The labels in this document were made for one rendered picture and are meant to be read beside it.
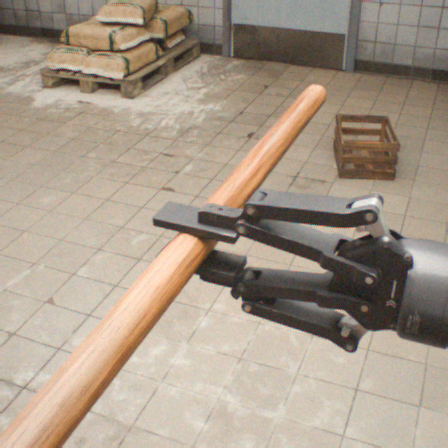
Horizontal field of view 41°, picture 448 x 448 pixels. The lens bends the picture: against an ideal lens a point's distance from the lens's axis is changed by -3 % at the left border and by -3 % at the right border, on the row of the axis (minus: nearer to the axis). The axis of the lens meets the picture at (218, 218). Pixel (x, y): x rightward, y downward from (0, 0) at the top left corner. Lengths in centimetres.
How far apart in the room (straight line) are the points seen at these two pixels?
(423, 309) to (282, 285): 11
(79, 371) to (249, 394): 165
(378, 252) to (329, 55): 474
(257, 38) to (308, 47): 44
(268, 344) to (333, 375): 26
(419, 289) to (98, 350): 21
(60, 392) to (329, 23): 484
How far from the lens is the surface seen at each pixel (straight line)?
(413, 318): 43
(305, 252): 45
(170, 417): 194
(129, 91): 442
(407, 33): 504
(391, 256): 44
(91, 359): 37
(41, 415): 35
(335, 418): 196
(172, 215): 49
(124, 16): 461
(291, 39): 520
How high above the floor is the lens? 146
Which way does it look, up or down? 31 degrees down
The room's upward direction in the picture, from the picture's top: straight up
